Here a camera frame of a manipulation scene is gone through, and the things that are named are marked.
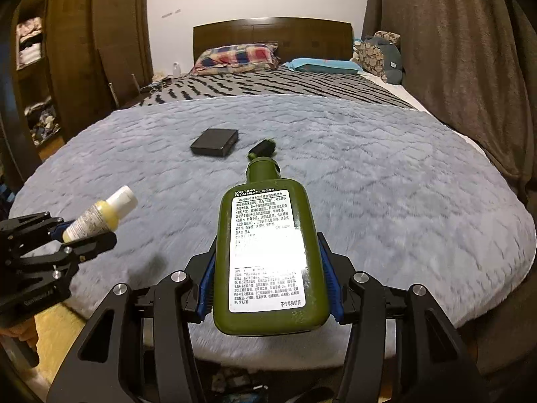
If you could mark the small yellow bottle white cap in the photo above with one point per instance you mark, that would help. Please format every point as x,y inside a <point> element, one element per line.
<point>96,214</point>

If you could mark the grey fluffy blanket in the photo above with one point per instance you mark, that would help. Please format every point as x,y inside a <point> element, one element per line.
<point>377,197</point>

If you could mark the leaning wooden board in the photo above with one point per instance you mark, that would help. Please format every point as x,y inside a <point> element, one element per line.
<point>108,75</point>

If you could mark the person's left hand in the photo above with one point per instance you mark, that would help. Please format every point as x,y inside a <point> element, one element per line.
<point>23,331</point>

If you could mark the white mattress sheet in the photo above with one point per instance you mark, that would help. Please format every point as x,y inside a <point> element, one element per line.
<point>419,96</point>

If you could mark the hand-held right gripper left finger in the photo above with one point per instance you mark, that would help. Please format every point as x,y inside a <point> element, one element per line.
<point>206,289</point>

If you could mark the wooden wardrobe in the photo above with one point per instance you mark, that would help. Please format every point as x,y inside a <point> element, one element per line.
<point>71,50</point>

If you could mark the grey-blue plush cushion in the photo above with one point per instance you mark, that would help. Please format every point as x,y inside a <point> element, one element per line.
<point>392,63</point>

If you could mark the brown curtain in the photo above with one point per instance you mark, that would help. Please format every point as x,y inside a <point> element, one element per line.
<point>453,50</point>

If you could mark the wood-slice print cushion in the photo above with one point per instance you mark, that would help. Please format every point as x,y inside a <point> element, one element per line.
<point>373,56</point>

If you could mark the blue pillow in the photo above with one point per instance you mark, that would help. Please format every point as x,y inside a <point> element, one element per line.
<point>323,66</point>

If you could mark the black box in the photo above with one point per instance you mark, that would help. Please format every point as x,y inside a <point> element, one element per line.
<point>214,142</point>

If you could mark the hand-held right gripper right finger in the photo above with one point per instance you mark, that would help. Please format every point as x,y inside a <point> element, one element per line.
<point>335,298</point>

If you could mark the plaid pillow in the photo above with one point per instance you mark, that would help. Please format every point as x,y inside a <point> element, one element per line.
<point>235,56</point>

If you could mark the black bottle cap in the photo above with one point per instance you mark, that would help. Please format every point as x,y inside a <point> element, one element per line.
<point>263,149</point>

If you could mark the large green bottle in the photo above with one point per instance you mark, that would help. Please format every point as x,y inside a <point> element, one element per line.
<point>268,260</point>

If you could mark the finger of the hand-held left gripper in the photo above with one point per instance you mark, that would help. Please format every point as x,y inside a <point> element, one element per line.
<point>42,226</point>
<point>92,245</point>

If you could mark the clear plastic bottle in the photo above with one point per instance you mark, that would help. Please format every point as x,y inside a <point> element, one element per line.
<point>176,69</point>

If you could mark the wooden headboard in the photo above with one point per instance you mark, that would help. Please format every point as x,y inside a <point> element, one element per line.
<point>272,33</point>

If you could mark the striped grey bedsheet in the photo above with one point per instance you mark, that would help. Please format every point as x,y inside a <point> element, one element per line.
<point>293,86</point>

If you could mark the folded patterned clothes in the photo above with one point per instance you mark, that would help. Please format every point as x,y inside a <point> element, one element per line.
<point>42,121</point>

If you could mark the folded light clothes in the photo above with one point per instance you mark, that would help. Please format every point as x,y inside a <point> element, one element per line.
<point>29,44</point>

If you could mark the dark wooden nightstand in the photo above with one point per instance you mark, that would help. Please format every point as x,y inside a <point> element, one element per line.
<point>144,94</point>

